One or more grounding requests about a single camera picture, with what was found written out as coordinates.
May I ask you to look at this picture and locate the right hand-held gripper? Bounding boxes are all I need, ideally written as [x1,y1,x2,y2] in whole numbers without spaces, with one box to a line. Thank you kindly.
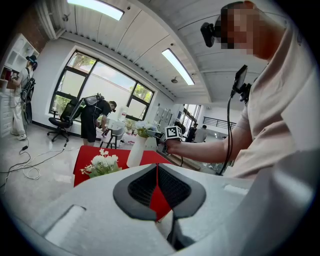
[146,125,184,154]

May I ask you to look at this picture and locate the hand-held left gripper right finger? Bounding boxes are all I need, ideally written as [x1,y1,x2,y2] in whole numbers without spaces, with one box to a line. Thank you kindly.
[157,163,255,251]

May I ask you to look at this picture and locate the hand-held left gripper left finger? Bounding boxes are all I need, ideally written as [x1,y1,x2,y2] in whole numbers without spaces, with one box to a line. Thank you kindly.
[14,163,177,256]

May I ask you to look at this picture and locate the white ceramic vase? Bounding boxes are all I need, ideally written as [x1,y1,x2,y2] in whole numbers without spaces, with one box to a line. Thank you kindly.
[126,134,148,169]

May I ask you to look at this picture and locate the white flower bouquet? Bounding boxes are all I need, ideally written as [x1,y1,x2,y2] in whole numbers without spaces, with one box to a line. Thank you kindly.
[79,148,123,179]

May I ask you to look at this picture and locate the person's right forearm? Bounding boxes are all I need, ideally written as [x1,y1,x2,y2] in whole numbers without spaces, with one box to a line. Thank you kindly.
[183,136,253,165]

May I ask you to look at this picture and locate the person's right hand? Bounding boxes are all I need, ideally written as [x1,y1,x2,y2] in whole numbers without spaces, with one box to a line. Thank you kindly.
[165,139,186,156]

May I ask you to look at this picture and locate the grey locker cabinet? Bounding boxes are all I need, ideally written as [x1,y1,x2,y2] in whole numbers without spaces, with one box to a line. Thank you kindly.
[152,106,174,128]

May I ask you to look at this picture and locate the white box appliance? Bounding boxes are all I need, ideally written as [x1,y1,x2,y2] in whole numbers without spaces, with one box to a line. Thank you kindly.
[119,106,130,122]

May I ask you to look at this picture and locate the grey chair with black legs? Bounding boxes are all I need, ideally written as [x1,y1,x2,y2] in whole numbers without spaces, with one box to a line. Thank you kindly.
[99,126,126,150]

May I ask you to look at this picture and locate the red tablecloth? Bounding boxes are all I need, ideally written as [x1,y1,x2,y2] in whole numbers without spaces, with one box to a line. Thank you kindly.
[72,145,176,223]

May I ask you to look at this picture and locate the black railing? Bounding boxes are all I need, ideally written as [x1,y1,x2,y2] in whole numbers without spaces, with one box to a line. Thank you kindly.
[202,116,237,131]

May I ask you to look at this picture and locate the large black-framed window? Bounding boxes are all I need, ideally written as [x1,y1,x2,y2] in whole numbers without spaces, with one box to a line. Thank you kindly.
[49,50,155,123]

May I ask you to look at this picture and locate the long ceiling light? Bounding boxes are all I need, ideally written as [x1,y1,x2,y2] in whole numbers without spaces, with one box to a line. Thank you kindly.
[161,47,196,86]
[66,0,125,22]

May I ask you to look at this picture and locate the black mesh office chair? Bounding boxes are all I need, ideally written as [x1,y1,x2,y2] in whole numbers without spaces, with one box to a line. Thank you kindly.
[46,98,85,143]

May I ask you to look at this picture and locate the person's torso in beige shirt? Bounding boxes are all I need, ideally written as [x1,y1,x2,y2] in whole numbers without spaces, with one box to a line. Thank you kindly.
[222,24,320,181]

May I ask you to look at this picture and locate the black chest-mounted device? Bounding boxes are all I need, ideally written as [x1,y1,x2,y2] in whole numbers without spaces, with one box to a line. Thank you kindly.
[231,64,252,103]

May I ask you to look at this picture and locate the person's head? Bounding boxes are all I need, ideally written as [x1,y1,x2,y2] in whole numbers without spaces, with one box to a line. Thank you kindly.
[216,1,287,61]

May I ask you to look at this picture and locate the white shelf unit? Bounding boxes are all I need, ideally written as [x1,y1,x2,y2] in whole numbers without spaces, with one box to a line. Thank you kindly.
[0,33,41,138]

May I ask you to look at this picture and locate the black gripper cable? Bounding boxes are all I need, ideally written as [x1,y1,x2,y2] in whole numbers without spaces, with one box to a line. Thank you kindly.
[216,92,237,176]

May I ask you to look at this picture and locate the black head-mounted camera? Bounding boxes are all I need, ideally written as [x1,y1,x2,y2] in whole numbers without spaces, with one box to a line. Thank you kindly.
[199,21,222,48]

